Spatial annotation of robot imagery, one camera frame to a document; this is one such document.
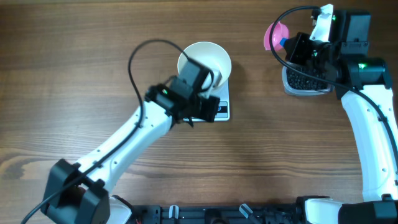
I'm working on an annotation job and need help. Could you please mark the pink scoop blue handle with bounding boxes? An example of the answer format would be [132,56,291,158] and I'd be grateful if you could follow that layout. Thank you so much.
[264,22,289,51]

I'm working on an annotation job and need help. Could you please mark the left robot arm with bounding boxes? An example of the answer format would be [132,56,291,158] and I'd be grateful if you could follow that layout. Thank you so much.
[40,59,231,223]

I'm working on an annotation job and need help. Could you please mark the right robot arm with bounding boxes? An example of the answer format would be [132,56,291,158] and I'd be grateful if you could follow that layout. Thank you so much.
[268,4,397,223]

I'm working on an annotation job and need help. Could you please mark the white digital kitchen scale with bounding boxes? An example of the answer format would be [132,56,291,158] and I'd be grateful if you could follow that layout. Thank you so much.
[202,81,230,122]

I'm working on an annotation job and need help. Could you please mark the white bowl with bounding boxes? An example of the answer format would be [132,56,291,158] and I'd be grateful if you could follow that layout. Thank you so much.
[184,42,232,86]

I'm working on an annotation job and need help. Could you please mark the black beans in container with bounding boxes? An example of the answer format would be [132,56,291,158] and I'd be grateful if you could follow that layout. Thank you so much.
[286,68,328,90]

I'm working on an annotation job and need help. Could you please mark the clear plastic container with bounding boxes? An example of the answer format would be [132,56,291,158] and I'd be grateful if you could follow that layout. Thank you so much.
[282,66,334,96]

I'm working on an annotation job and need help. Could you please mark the left camera cable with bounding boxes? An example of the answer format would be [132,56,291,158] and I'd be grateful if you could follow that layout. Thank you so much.
[20,39,193,224]

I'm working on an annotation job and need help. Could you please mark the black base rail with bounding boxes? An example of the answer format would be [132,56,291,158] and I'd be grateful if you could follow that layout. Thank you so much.
[124,203,352,224]

